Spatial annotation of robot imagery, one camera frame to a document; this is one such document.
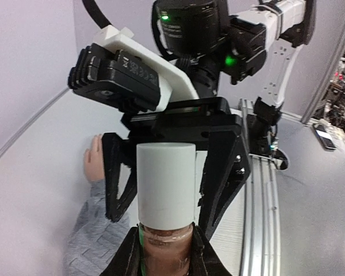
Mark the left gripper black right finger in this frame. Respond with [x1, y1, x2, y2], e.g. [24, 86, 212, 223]
[189, 225, 231, 276]

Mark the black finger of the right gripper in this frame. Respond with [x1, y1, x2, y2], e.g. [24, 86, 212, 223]
[102, 133, 137, 222]
[198, 133, 250, 239]

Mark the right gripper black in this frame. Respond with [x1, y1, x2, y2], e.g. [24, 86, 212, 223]
[120, 1, 244, 151]

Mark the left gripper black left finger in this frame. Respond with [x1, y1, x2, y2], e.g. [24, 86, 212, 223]
[100, 227, 143, 276]

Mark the white nail polish cap brush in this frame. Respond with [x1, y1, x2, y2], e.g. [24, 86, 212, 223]
[136, 143, 196, 231]

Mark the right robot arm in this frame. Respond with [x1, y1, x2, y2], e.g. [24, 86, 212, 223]
[94, 1, 316, 238]

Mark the mannequin hand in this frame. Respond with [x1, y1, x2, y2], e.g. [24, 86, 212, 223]
[84, 135, 105, 182]

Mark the grey hoodie sweatshirt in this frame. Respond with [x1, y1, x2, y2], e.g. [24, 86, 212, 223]
[63, 179, 130, 275]

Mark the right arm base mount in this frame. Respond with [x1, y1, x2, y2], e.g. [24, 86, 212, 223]
[246, 97, 289, 170]

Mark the aluminium table frame rail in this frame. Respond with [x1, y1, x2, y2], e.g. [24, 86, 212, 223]
[0, 86, 345, 276]

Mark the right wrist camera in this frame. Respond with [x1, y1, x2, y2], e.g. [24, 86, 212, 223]
[67, 25, 199, 114]

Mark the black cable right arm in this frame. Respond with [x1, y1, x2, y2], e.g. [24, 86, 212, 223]
[80, 0, 113, 29]

